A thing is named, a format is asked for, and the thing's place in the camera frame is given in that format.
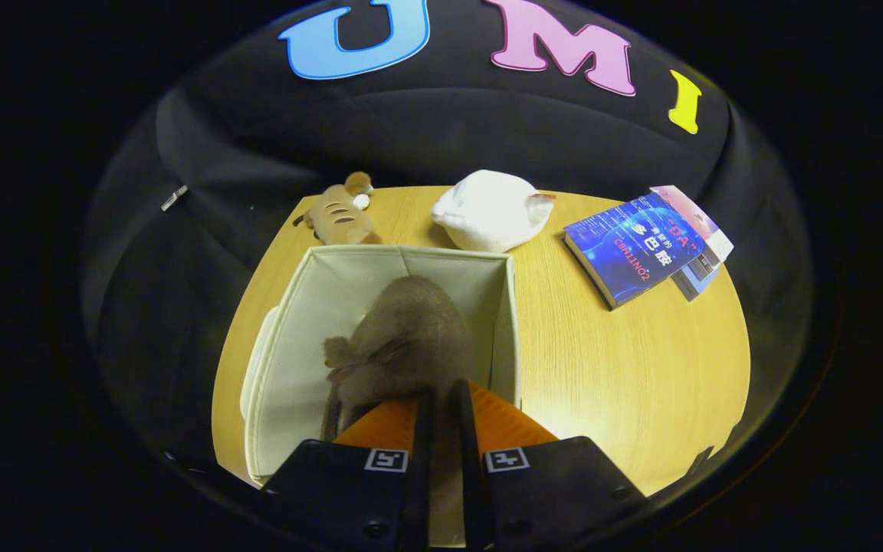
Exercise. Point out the white plush toy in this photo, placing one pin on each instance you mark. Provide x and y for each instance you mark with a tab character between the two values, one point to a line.
487	211

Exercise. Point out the black backdrop cloth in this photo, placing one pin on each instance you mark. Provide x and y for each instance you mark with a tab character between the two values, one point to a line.
441	130

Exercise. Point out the small metal clip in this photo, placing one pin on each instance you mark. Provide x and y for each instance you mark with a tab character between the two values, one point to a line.
174	198

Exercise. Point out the light blue book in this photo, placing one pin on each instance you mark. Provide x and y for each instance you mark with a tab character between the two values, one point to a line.
693	280

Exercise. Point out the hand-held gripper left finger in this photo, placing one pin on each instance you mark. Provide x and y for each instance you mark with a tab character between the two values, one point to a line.
357	494

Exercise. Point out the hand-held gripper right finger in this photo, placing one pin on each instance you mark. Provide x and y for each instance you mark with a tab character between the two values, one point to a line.
549	491

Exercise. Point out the brown striped plush toy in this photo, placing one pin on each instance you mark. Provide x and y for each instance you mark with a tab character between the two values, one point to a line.
342	218

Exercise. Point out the grey fabric storage box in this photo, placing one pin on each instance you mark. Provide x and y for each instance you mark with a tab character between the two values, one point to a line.
296	345

